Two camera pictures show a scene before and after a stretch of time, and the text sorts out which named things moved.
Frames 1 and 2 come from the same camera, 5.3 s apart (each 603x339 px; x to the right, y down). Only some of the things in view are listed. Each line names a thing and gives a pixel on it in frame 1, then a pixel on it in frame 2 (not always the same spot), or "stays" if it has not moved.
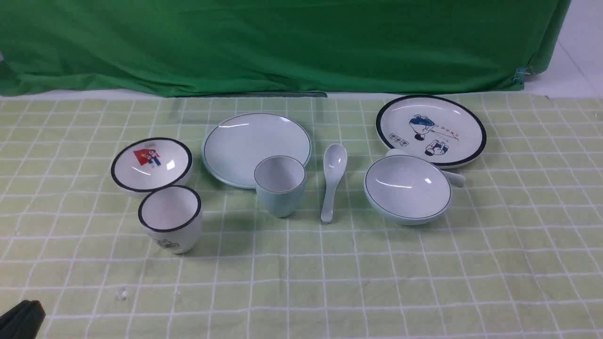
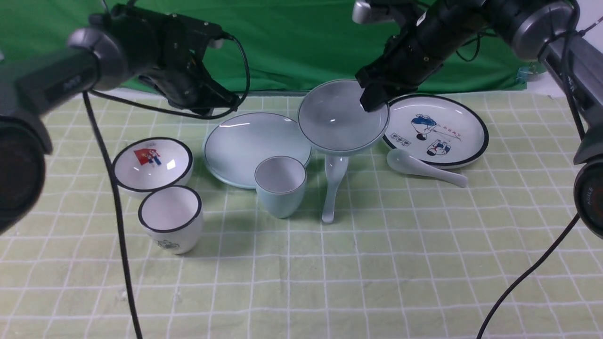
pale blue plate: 233,146 stays
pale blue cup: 279,181 stays
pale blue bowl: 407,189 to 332,120
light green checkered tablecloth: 516,255 stays
